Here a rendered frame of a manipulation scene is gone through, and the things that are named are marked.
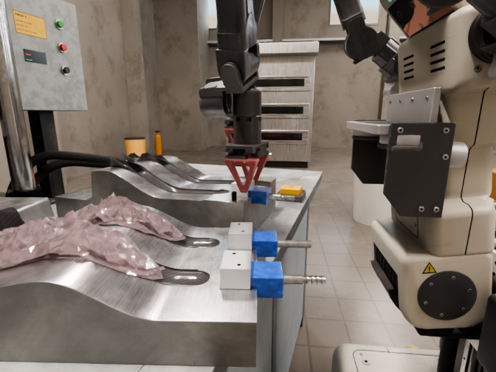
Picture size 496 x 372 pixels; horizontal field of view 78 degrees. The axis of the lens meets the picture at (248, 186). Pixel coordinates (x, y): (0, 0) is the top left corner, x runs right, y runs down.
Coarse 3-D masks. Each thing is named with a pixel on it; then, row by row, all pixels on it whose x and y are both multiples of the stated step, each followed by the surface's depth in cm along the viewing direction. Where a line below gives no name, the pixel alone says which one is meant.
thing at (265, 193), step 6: (252, 180) 66; (234, 186) 64; (252, 186) 66; (240, 192) 64; (252, 192) 63; (258, 192) 63; (264, 192) 62; (270, 192) 65; (252, 198) 63; (258, 198) 63; (264, 198) 62; (270, 198) 64; (276, 198) 63; (282, 198) 63; (288, 198) 63; (294, 198) 63
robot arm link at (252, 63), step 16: (224, 0) 49; (240, 0) 48; (224, 16) 50; (240, 16) 49; (224, 32) 51; (240, 32) 50; (256, 32) 54; (224, 48) 53; (240, 48) 52; (256, 48) 56; (240, 64) 53; (256, 64) 57
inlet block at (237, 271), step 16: (224, 256) 39; (240, 256) 39; (224, 272) 36; (240, 272) 36; (256, 272) 37; (272, 272) 37; (224, 288) 36; (240, 288) 36; (256, 288) 37; (272, 288) 37
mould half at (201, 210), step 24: (120, 168) 71; (192, 168) 89; (72, 192) 79; (96, 192) 71; (120, 192) 68; (144, 192) 66; (168, 192) 70; (192, 216) 64; (216, 216) 62; (240, 216) 60; (264, 216) 74
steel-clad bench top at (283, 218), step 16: (272, 176) 128; (288, 176) 128; (304, 176) 128; (288, 208) 85; (272, 224) 73; (288, 224) 73; (0, 368) 32; (16, 368) 32; (32, 368) 32; (48, 368) 32; (64, 368) 32; (80, 368) 32; (96, 368) 32; (112, 368) 32; (128, 368) 32; (144, 368) 32; (160, 368) 32; (176, 368) 32; (192, 368) 32; (208, 368) 32
